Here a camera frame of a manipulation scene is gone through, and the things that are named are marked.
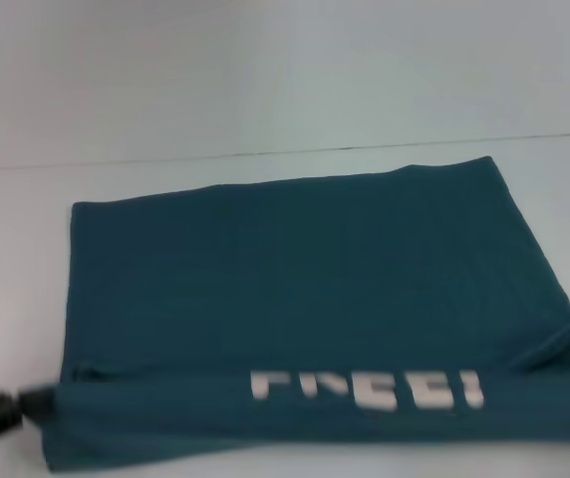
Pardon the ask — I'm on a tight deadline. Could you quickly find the blue teal shirt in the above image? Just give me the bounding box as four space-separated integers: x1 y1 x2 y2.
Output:
40 154 570 478

